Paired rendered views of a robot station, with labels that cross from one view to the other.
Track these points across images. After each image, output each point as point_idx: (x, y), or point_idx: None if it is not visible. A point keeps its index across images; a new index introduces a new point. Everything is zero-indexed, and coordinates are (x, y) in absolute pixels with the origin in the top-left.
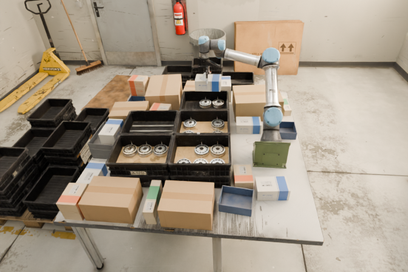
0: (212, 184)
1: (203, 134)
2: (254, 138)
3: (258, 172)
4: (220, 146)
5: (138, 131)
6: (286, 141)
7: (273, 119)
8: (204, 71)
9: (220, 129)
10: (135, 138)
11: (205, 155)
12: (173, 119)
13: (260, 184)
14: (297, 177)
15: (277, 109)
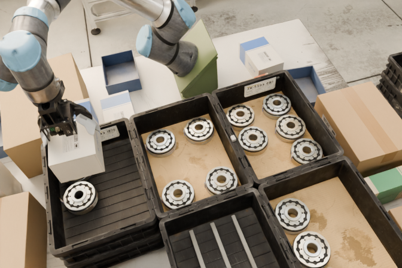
0: (323, 96)
1: (230, 130)
2: (148, 109)
3: (228, 85)
4: (231, 112)
5: None
6: (143, 69)
7: (190, 11)
8: (73, 117)
9: None
10: None
11: None
12: (171, 246)
13: (270, 61)
14: (217, 47)
15: None
